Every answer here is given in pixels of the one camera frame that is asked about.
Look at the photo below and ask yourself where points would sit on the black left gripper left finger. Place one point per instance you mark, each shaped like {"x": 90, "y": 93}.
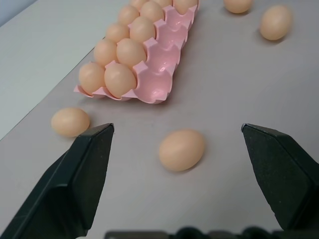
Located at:
{"x": 67, "y": 184}

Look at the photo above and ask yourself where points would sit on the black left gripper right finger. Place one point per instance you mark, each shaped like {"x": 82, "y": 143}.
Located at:
{"x": 281, "y": 174}

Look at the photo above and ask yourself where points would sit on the beige egg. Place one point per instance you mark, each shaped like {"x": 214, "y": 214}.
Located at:
{"x": 142, "y": 29}
{"x": 138, "y": 3}
{"x": 128, "y": 14}
{"x": 70, "y": 121}
{"x": 130, "y": 51}
{"x": 182, "y": 150}
{"x": 117, "y": 32}
{"x": 152, "y": 11}
{"x": 275, "y": 22}
{"x": 163, "y": 2}
{"x": 119, "y": 79}
{"x": 238, "y": 5}
{"x": 91, "y": 77}
{"x": 184, "y": 5}
{"x": 104, "y": 51}

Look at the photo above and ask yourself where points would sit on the pink plastic egg tray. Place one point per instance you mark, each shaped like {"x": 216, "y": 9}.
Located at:
{"x": 159, "y": 64}

